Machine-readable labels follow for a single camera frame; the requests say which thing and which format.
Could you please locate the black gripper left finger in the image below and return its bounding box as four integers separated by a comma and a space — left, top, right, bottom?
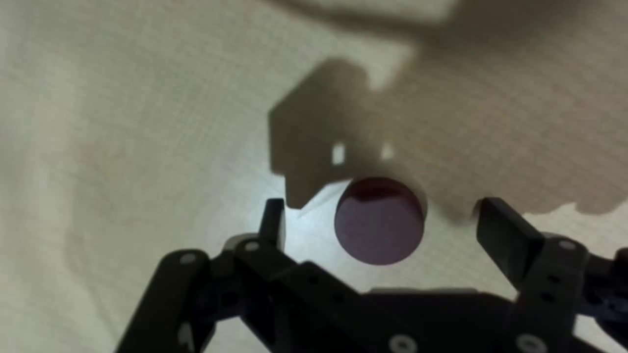
115, 195, 419, 353

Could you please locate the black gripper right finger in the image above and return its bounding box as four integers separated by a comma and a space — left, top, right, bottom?
474, 195, 628, 353

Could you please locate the round dark red lid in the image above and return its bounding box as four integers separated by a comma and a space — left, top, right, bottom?
331, 174, 429, 266

